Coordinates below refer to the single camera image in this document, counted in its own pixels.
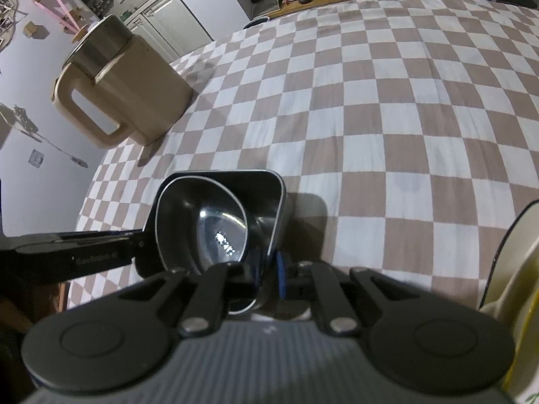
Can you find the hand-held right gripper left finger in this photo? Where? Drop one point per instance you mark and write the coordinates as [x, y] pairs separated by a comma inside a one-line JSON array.
[[219, 280]]

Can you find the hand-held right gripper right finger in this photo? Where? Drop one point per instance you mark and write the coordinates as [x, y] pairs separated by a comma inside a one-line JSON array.
[[282, 275]]

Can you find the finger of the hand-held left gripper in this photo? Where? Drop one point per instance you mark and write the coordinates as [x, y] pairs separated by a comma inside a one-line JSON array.
[[75, 256]]

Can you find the round steel bowl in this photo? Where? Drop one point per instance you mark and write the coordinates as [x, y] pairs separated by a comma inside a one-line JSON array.
[[210, 227]]

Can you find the square steel container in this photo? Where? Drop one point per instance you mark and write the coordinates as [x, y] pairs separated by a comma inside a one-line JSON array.
[[265, 202]]

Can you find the white blue-rimmed plate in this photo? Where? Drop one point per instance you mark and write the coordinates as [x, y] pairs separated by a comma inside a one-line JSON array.
[[516, 235]]

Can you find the beige kettle with steel lid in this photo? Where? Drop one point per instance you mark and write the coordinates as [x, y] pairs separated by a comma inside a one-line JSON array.
[[143, 92]]

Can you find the brown checkered tablecloth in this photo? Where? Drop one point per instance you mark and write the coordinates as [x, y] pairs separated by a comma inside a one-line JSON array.
[[379, 113]]

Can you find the pink ribbon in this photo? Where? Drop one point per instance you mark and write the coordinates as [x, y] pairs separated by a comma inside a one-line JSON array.
[[61, 10]]

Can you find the white kitchen cabinet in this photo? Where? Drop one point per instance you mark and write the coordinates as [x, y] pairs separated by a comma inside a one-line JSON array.
[[168, 25]]

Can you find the grey trash bin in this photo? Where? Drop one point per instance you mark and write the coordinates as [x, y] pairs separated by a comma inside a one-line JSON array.
[[257, 22]]

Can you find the low wooden drawer bench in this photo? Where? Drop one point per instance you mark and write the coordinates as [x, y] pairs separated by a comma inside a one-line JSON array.
[[337, 2]]

